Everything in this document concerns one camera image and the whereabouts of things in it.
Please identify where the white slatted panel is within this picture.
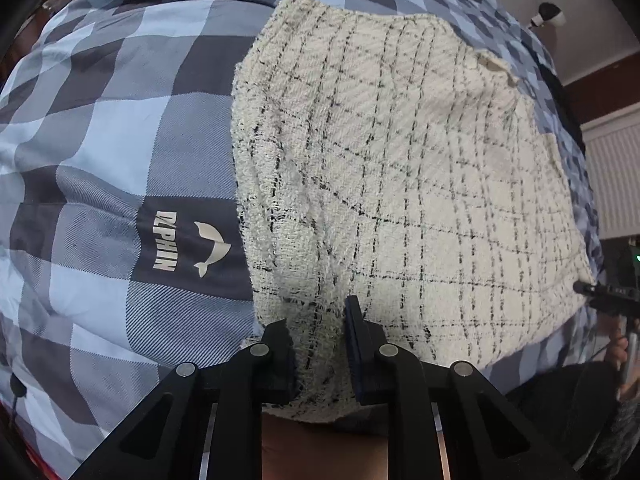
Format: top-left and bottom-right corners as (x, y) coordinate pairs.
(582, 120), (640, 241)

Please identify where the cream checked tweed jacket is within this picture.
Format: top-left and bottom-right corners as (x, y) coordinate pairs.
(230, 0), (596, 423)

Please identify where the blue checked bed cover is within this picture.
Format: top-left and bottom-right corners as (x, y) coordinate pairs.
(0, 0), (608, 476)

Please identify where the person's right hand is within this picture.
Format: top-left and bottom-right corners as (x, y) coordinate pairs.
(605, 317), (631, 366)

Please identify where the person's dark clothing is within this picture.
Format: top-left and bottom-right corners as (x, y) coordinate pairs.
(505, 362), (631, 480)

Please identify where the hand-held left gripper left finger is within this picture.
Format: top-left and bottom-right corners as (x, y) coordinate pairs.
(67, 319), (298, 480)

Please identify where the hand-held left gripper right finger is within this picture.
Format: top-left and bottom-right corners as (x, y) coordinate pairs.
(344, 296), (581, 480)

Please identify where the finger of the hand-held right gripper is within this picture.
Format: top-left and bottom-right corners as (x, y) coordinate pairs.
(572, 280), (640, 317)

